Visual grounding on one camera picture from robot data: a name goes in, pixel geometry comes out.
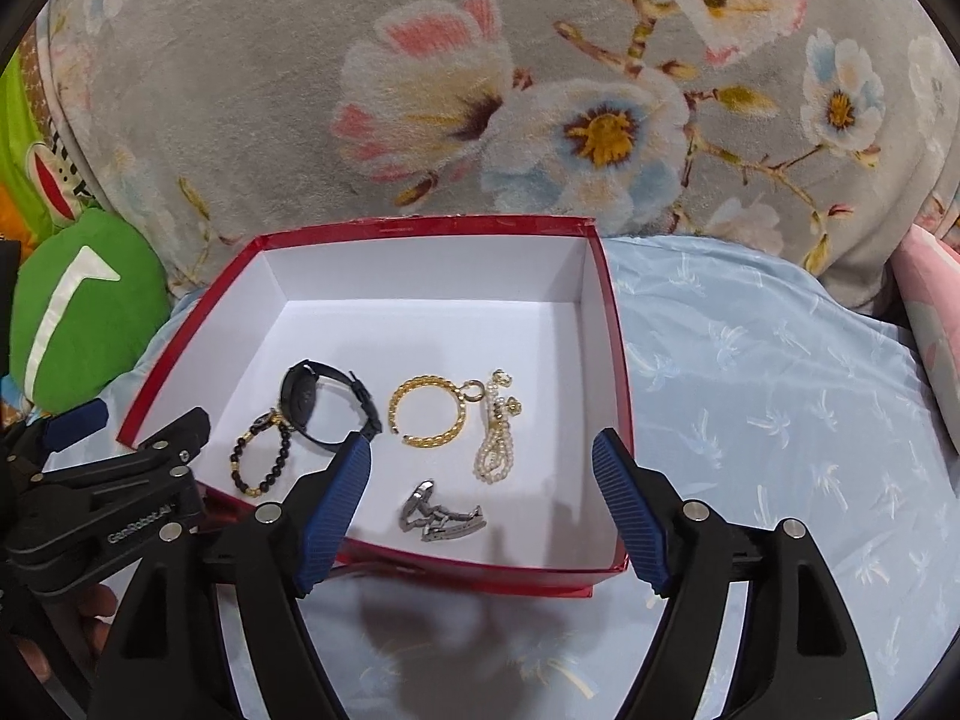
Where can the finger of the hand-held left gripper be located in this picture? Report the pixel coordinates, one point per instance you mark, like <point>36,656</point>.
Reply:
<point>112,532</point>
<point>75,420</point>

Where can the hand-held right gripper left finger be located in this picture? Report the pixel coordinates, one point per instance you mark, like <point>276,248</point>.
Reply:
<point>334,510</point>

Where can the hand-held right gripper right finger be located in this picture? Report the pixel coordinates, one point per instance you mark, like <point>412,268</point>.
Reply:
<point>630,510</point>

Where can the red cardboard box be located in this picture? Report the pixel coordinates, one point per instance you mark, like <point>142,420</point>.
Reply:
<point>420,315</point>

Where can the person's left hand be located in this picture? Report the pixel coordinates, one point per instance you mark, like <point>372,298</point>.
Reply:
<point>101,615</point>

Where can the green pillow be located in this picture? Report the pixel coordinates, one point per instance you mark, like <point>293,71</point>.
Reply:
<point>97,330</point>

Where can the black wrist watch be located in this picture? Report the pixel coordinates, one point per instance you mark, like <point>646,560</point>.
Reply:
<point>300,397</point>

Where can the colourful printed cushion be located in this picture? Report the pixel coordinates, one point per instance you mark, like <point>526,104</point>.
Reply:
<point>30,180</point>

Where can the pink pillow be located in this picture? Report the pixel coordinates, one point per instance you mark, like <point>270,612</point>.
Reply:
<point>937,315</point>

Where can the grey floral blanket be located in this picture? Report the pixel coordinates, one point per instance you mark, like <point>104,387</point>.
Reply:
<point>300,90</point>

